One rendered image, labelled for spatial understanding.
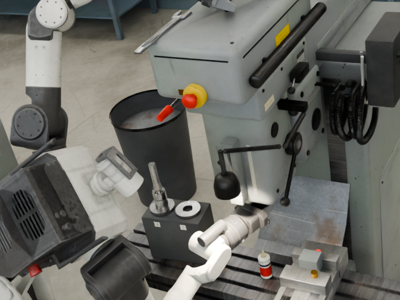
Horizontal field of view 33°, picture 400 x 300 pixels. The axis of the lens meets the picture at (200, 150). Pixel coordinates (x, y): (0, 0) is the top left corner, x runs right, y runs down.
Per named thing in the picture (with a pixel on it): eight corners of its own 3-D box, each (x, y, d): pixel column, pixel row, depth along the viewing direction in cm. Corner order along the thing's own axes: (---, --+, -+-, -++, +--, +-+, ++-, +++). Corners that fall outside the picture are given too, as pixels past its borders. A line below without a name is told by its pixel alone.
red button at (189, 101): (195, 111, 165) (192, 97, 163) (181, 109, 167) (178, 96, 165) (202, 105, 167) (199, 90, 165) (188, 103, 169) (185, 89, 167)
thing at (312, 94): (306, 166, 207) (297, 91, 193) (235, 155, 218) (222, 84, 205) (327, 133, 220) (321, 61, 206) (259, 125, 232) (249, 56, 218)
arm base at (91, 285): (109, 317, 171) (107, 304, 161) (75, 281, 175) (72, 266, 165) (152, 278, 177) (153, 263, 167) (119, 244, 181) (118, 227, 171)
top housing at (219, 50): (245, 109, 163) (236, 48, 155) (155, 99, 176) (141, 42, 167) (315, 27, 196) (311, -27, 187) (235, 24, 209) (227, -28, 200)
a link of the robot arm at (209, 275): (235, 252, 199) (210, 291, 196) (213, 240, 204) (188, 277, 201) (227, 243, 194) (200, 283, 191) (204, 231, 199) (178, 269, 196)
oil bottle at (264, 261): (269, 280, 227) (265, 256, 221) (258, 277, 229) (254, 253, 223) (274, 272, 229) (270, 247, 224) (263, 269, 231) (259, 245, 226)
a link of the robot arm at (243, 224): (268, 208, 203) (242, 230, 197) (271, 232, 208) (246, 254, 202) (236, 194, 211) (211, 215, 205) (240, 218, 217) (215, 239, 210)
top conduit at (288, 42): (262, 89, 161) (260, 76, 159) (246, 88, 163) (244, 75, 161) (327, 13, 192) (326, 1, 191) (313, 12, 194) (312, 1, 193)
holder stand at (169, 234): (207, 265, 238) (197, 221, 228) (152, 257, 247) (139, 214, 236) (218, 242, 247) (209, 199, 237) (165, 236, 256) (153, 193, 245)
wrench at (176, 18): (144, 55, 161) (143, 52, 161) (130, 53, 163) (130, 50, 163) (191, 13, 178) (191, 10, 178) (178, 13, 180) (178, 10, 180)
